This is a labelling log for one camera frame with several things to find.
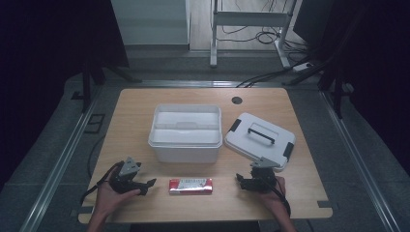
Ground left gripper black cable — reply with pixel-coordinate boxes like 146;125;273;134
79;161;125;206

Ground red and white packet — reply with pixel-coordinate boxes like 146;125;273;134
168;177;214;195

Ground person's left hand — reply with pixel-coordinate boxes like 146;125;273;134
93;167;142;220

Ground white plastic storage box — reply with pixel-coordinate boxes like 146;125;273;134
148;103;223;164

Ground metal floor rail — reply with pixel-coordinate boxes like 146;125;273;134
18;92;102;232
318;91;403;232

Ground dark monitor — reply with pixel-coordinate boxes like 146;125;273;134
292;0;335;49

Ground white cabinet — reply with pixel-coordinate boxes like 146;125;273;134
110;0;191;46

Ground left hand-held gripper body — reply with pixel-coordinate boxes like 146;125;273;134
109;157;150;196

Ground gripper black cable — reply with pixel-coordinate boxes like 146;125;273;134
265;178;292;218
79;161;125;206

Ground white metal stand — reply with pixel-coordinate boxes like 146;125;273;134
209;0;298;69

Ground dark curtain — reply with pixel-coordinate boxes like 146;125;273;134
322;0;410;177
0;0;131;192

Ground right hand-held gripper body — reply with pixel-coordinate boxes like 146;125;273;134
249;157;280;194

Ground black floor socket frame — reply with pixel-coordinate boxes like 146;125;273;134
83;113;106;135

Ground thick black floor cable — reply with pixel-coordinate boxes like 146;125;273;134
236;56;312;89

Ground white power strip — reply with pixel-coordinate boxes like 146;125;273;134
292;61;313;73

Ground white box lid black handle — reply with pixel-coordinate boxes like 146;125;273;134
223;112;297;172

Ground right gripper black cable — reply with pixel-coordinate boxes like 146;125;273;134
265;178;292;218

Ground person's right hand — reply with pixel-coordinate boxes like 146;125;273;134
259;176;287;216

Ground tangle of black floor cables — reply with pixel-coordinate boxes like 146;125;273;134
216;0;312;56

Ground black stand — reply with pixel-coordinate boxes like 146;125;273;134
283;18;366;120
71;59;143;114

